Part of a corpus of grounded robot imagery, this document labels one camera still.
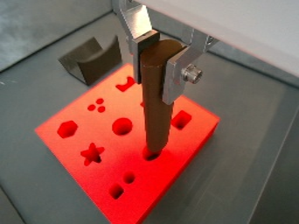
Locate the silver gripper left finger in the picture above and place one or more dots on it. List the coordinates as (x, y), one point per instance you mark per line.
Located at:
(142, 35)

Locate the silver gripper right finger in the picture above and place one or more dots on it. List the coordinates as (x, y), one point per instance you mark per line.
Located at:
(181, 71)

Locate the red shape sorter block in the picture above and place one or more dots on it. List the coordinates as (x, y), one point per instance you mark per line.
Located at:
(97, 137)

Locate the black curved holder stand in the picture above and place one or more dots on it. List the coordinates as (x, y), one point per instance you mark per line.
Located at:
(89, 61)

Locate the brown oval peg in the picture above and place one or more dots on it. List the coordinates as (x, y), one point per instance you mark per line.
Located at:
(158, 112)

